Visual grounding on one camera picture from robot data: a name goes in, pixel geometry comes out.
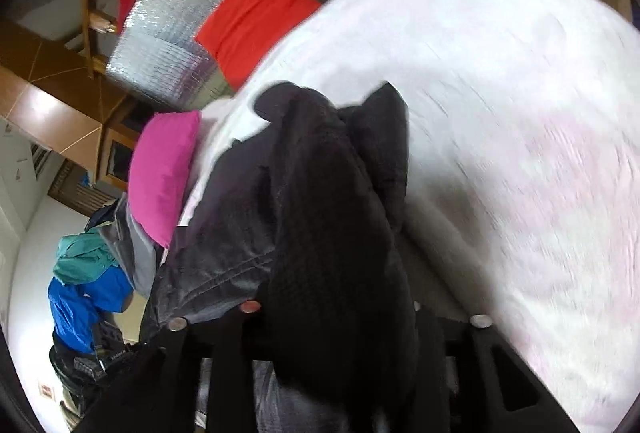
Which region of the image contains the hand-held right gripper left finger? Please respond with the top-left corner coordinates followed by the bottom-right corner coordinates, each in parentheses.
top-left (75, 300), bottom-right (276, 433)

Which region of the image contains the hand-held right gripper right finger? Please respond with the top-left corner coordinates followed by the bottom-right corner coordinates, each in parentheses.
top-left (414, 305), bottom-right (581, 433)

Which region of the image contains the dark purple quilted jacket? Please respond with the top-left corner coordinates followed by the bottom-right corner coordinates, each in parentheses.
top-left (140, 133), bottom-right (321, 433)

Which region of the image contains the black knit sweater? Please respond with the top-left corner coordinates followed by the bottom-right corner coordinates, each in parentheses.
top-left (254, 82), bottom-right (421, 396)

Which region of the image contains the blue jacket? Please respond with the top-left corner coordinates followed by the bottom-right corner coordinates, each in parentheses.
top-left (48, 265), bottom-right (133, 354)

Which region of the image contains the teal jacket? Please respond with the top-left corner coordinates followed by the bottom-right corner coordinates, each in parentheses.
top-left (52, 233), bottom-right (121, 286)

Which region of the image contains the grey garment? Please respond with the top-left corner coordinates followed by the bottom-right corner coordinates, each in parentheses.
top-left (112, 198), bottom-right (158, 299)

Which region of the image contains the brown slatted door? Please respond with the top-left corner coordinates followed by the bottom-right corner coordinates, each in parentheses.
top-left (49, 160), bottom-right (118, 214)

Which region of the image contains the pink pillow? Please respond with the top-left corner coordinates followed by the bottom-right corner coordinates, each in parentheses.
top-left (128, 110), bottom-right (201, 249)

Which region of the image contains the low wooden cabinet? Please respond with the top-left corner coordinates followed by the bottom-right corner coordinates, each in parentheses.
top-left (102, 93), bottom-right (153, 189)

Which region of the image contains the white bed blanket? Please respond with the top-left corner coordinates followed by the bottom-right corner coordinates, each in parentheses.
top-left (177, 0), bottom-right (640, 433)

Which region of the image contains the brown wooden column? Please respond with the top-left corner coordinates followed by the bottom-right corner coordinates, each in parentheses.
top-left (0, 20), bottom-right (131, 154)

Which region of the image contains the red pillow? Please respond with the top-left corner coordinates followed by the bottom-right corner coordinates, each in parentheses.
top-left (196, 0), bottom-right (321, 89)

